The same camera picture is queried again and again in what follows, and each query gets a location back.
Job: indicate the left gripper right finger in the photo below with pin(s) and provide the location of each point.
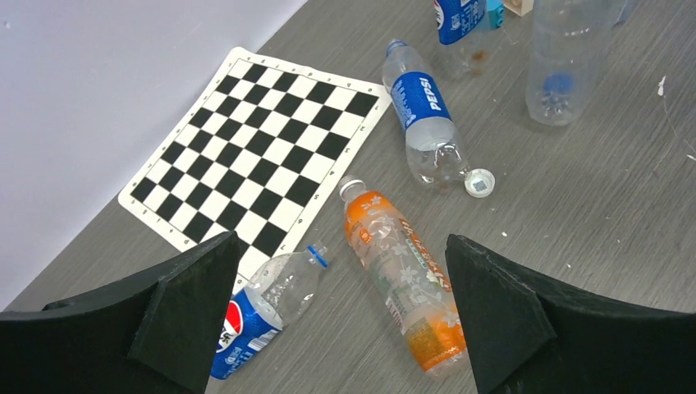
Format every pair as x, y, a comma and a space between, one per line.
527, 332

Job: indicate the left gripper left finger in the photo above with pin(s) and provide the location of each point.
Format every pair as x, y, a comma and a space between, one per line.
155, 331

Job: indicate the clear plastic bottle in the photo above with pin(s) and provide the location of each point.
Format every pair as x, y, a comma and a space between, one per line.
571, 37

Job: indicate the clear Pepsi bottle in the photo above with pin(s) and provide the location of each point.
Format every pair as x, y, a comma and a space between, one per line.
461, 26

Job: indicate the crushed Pepsi bottle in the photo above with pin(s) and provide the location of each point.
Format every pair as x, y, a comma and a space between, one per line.
277, 295

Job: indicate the orange drink bottle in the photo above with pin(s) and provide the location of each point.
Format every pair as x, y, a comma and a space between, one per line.
414, 288

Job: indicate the white cap near bottle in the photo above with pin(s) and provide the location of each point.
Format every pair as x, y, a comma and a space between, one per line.
479, 183

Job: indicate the blue bottle cap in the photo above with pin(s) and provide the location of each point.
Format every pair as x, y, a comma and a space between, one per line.
558, 87

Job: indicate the blue label Pepsi bottle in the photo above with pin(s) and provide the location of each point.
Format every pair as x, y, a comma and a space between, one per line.
433, 148

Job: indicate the checkerboard mat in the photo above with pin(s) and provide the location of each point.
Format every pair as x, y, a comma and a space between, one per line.
258, 153

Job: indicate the blue toy block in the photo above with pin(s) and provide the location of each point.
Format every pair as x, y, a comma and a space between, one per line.
495, 13

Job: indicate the white green toy block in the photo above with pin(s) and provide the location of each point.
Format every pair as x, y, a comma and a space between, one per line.
519, 7

